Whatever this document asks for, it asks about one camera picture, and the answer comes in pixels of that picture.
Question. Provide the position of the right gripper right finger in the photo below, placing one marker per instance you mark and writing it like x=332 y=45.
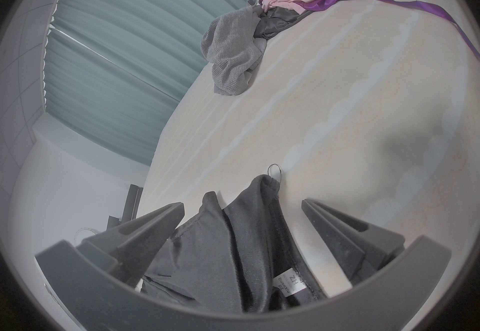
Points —
x=348 y=235

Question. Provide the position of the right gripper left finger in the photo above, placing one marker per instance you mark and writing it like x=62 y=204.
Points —
x=150 y=235

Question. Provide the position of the black T-shirt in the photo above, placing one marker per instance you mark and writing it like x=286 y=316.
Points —
x=232 y=247

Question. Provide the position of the bed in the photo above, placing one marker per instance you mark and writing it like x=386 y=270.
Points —
x=337 y=115

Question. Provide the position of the blue-green curtain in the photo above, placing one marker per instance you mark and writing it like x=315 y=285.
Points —
x=150 y=3
x=112 y=97

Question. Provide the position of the grey garment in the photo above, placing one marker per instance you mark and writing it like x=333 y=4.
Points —
x=232 y=44

